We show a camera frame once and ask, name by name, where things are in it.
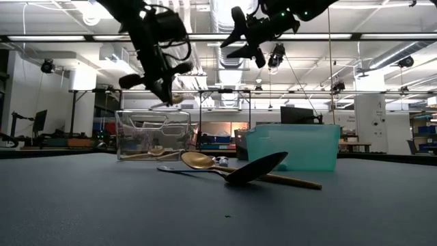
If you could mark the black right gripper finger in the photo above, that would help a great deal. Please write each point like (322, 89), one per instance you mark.
(254, 51)
(239, 20)

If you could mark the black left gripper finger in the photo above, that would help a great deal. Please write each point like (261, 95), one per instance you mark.
(181, 68)
(136, 82)

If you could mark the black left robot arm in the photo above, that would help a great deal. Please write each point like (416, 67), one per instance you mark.
(119, 8)

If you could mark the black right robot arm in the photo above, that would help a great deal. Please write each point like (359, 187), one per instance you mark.
(307, 7)

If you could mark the clear plastic bin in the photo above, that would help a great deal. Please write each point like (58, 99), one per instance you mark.
(153, 133)

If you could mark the dark grey plastic bin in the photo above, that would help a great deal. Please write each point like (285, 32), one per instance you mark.
(243, 147)

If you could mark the small black monitor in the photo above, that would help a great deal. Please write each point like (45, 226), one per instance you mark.
(40, 120)

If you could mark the teal plastic bin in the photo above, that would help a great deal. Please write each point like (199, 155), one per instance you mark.
(297, 147)

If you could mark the black overhead camera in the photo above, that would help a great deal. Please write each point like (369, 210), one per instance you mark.
(276, 54)

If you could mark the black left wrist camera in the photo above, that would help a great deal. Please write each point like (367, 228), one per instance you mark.
(170, 27)

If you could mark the black frame stand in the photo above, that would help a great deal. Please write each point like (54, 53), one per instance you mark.
(225, 91)

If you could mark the black overhead rig frame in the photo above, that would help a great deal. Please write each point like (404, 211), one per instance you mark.
(375, 37)

